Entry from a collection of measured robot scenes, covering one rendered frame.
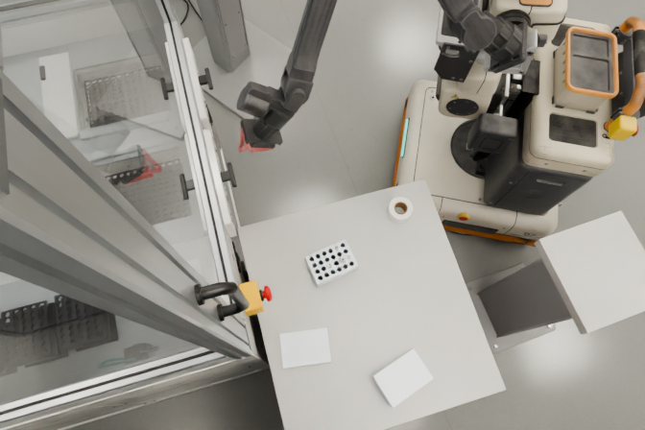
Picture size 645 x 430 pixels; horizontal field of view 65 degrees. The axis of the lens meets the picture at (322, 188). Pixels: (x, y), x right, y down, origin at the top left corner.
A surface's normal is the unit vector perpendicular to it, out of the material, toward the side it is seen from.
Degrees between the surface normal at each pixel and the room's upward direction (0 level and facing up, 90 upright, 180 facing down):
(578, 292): 0
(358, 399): 0
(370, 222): 0
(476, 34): 62
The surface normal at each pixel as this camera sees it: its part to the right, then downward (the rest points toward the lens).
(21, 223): 0.88, 0.46
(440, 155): 0.03, -0.37
